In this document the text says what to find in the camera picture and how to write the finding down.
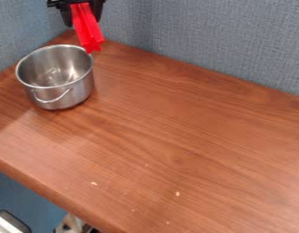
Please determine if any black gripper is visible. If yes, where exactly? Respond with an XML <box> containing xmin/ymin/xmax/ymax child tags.
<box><xmin>46</xmin><ymin>0</ymin><xmax>105</xmax><ymax>27</ymax></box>

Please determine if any red plastic block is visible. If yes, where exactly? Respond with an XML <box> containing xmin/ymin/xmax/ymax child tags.
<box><xmin>70</xmin><ymin>3</ymin><xmax>104</xmax><ymax>54</ymax></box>

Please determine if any metal pot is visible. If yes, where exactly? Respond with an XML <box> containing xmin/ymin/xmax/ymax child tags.
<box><xmin>16</xmin><ymin>45</ymin><xmax>94</xmax><ymax>110</ymax></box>

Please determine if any grey device below table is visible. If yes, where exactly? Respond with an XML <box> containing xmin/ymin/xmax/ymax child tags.
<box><xmin>0</xmin><ymin>210</ymin><xmax>32</xmax><ymax>233</ymax></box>

